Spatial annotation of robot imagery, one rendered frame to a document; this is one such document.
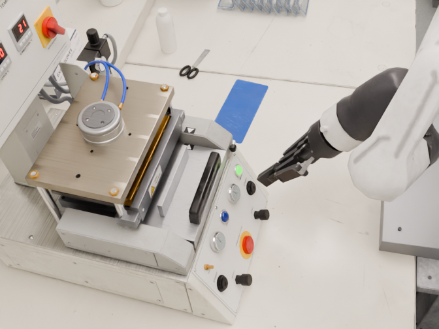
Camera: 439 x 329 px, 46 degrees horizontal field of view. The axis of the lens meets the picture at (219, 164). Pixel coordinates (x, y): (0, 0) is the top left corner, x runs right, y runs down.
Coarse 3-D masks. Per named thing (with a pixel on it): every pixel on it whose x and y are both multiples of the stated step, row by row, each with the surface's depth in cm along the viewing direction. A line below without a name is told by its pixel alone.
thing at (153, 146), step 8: (168, 120) 103; (160, 128) 101; (160, 136) 100; (152, 144) 99; (152, 152) 98; (144, 160) 97; (144, 168) 96; (136, 176) 95; (136, 184) 93; (56, 192) 97; (136, 192) 93; (88, 200) 96; (96, 200) 96; (128, 200) 92; (128, 208) 94
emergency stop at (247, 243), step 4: (248, 236) 115; (244, 240) 113; (248, 240) 114; (252, 240) 115; (244, 244) 113; (248, 244) 114; (252, 244) 115; (244, 248) 113; (248, 248) 114; (252, 248) 115; (244, 252) 113; (248, 252) 114
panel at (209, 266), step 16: (240, 160) 116; (224, 176) 110; (240, 176) 116; (224, 192) 109; (240, 192) 115; (256, 192) 121; (224, 208) 109; (240, 208) 114; (256, 208) 120; (208, 224) 103; (224, 224) 108; (240, 224) 114; (256, 224) 120; (208, 240) 103; (240, 240) 113; (256, 240) 119; (208, 256) 102; (224, 256) 107; (240, 256) 112; (192, 272) 97; (208, 272) 102; (224, 272) 106; (240, 272) 112; (208, 288) 101; (240, 288) 111; (224, 304) 105
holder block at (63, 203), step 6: (60, 198) 100; (66, 198) 100; (72, 198) 100; (66, 204) 101; (72, 204) 100; (78, 204) 100; (84, 204) 99; (90, 204) 99; (96, 204) 99; (102, 204) 99; (84, 210) 101; (90, 210) 100; (96, 210) 99; (102, 210) 99; (108, 210) 98; (114, 210) 98; (108, 216) 100; (114, 216) 99
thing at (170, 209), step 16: (176, 144) 110; (176, 160) 102; (192, 160) 107; (224, 160) 108; (176, 176) 102; (192, 176) 105; (160, 192) 103; (176, 192) 103; (192, 192) 102; (208, 192) 102; (64, 208) 102; (160, 208) 97; (176, 208) 100; (208, 208) 102; (144, 224) 99; (160, 224) 98; (176, 224) 98; (192, 224) 98; (192, 240) 96
